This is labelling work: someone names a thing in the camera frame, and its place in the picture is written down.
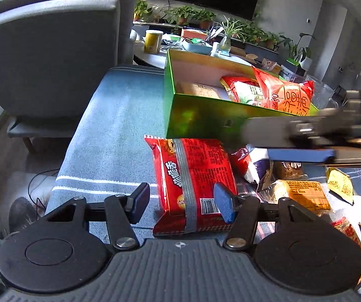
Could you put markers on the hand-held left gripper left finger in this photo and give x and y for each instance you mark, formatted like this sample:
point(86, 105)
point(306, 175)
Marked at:
point(138, 201)

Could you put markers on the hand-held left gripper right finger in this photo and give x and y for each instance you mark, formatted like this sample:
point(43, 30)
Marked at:
point(224, 201)

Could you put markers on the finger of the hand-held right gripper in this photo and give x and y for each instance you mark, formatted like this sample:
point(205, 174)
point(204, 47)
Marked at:
point(268, 132)
point(300, 155)

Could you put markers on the large red snack packet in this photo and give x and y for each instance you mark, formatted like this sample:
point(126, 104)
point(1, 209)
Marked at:
point(287, 97)

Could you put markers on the red noodle packet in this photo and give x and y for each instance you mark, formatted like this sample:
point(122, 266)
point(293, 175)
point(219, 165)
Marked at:
point(199, 170)

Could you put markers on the red yellow snack packet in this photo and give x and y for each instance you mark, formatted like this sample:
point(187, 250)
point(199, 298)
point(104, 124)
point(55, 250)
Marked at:
point(240, 89)

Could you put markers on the green cardboard box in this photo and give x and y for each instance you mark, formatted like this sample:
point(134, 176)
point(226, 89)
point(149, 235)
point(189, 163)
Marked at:
point(193, 119)

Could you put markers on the clear biscuit packet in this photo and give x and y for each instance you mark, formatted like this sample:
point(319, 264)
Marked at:
point(199, 89)

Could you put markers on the brown snack packet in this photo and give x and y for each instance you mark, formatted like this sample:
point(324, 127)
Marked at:
point(289, 171)

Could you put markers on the purple white snack packet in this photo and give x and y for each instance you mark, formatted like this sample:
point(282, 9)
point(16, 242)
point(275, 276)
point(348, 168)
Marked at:
point(256, 166)

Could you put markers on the orange label snack packet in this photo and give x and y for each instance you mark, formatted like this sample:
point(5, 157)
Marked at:
point(300, 193)

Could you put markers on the glass pitcher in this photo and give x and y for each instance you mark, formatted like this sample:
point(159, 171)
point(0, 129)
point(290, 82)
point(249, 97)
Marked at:
point(322, 92)

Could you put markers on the clear storage bin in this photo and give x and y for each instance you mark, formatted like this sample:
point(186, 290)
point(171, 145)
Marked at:
point(290, 72)

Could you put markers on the large-leaf plant in white pot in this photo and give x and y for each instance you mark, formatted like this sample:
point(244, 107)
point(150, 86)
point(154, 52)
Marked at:
point(306, 63)

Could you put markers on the open cardboard box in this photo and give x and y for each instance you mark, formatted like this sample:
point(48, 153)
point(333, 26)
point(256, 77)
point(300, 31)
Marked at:
point(252, 57)

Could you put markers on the striped blue tablecloth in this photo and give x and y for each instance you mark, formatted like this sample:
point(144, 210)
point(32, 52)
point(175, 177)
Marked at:
point(120, 125)

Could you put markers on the red white snack packet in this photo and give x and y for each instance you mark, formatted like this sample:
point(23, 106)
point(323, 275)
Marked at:
point(350, 232)

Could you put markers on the potted green plant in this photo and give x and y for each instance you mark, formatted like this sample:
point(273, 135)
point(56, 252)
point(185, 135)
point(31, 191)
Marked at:
point(259, 34)
point(141, 8)
point(205, 17)
point(183, 12)

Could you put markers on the spider plant in glass vase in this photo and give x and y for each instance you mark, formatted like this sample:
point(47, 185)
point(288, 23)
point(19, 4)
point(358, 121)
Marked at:
point(226, 42)

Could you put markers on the light blue tray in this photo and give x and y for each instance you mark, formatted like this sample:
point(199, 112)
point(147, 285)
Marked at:
point(196, 48)

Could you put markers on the grey slipper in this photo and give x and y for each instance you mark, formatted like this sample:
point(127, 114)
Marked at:
point(23, 214)

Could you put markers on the orange box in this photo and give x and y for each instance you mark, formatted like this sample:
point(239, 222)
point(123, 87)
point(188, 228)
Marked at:
point(191, 33)

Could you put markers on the white round coffee table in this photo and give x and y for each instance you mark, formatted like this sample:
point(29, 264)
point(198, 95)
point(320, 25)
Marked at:
point(155, 58)

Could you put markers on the yellow can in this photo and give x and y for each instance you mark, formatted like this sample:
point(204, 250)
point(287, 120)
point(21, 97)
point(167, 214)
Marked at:
point(153, 42)

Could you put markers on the dark television console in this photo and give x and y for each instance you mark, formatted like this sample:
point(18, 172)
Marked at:
point(164, 27)

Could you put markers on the grey armchair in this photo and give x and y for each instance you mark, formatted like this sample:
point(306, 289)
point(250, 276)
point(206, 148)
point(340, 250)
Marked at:
point(48, 63)

